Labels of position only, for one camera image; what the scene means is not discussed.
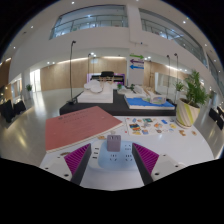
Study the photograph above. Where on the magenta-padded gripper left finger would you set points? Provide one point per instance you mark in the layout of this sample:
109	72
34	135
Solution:
77	158

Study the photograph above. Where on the white colourful sticker sheet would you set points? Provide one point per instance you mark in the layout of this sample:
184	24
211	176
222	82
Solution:
150	126

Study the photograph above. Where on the group of black chairs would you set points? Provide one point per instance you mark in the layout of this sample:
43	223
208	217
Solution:
218	116
11	110

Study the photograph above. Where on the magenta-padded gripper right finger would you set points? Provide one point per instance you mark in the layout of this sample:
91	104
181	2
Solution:
146	159

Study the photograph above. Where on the black display platform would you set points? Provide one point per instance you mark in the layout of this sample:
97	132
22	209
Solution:
118	107

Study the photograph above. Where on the distant green potted plant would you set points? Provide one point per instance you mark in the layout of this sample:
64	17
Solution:
179	86
29	87

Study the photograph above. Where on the small brown cutout piece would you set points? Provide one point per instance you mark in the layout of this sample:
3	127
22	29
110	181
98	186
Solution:
194	132
101	137
182	132

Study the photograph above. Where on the white architectural model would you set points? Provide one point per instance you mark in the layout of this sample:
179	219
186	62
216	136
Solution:
96	93

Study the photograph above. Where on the blue-based architectural model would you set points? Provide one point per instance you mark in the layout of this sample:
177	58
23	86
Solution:
146	101

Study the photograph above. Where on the small grey charger block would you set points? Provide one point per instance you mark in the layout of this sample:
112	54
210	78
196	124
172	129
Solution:
114	143

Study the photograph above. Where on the black piano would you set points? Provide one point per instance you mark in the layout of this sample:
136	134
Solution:
107	74

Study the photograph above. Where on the colourful arrow direction sign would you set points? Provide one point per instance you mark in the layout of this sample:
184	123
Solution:
136	61

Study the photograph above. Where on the pink rectangular board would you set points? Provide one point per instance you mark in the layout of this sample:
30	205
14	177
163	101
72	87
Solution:
80	126

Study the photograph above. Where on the potted plant in striped pot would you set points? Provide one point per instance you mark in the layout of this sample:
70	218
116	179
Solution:
187	111

